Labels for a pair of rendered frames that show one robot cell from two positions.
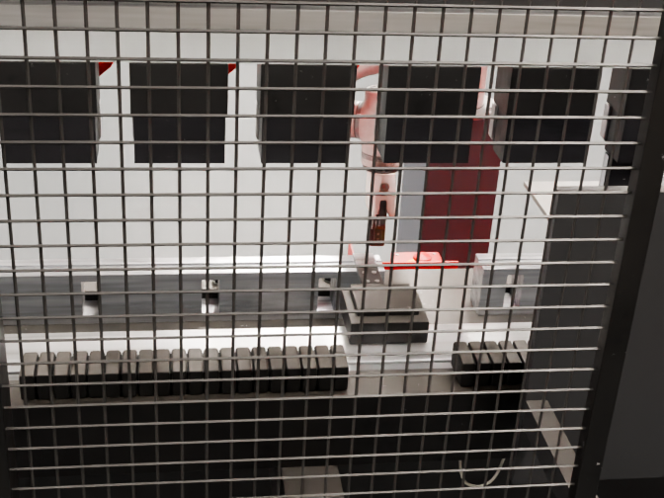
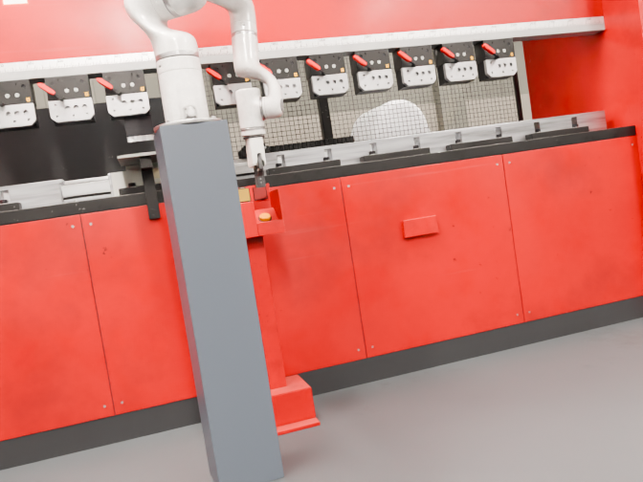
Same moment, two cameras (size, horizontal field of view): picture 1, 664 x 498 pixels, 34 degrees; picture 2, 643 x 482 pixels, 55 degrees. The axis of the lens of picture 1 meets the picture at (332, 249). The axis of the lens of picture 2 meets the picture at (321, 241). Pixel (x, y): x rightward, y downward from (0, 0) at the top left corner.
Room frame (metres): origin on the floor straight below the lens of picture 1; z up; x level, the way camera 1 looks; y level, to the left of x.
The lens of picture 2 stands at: (4.22, -0.14, 0.74)
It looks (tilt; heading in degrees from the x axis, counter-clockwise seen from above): 3 degrees down; 174
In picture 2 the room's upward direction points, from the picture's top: 9 degrees counter-clockwise
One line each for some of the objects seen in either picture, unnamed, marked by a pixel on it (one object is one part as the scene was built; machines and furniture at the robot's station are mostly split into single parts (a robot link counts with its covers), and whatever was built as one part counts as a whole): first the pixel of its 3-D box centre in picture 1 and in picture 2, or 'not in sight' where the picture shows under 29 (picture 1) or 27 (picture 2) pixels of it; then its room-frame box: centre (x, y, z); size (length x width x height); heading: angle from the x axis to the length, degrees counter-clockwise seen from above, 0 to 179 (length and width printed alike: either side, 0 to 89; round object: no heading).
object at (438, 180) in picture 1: (436, 290); (217, 304); (2.45, -0.27, 0.50); 0.18 x 0.18 x 1.00; 14
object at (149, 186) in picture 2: not in sight; (149, 188); (1.95, -0.48, 0.88); 0.14 x 0.04 x 0.22; 9
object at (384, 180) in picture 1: (379, 187); (255, 150); (2.06, -0.09, 0.95); 0.10 x 0.07 x 0.11; 9
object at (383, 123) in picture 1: (425, 107); (231, 85); (1.71, -0.14, 1.26); 0.15 x 0.09 x 0.17; 99
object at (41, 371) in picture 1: (187, 371); (309, 145); (1.25, 0.19, 1.02); 0.44 x 0.06 x 0.04; 99
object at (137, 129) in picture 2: (629, 179); (139, 128); (1.77, -0.51, 1.13); 0.10 x 0.02 x 0.10; 99
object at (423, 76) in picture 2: not in sight; (413, 67); (1.58, 0.65, 1.26); 0.15 x 0.09 x 0.17; 99
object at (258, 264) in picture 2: not in sight; (265, 312); (2.03, -0.15, 0.39); 0.06 x 0.06 x 0.54; 9
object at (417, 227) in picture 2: not in sight; (420, 226); (1.76, 0.53, 0.58); 0.15 x 0.02 x 0.07; 99
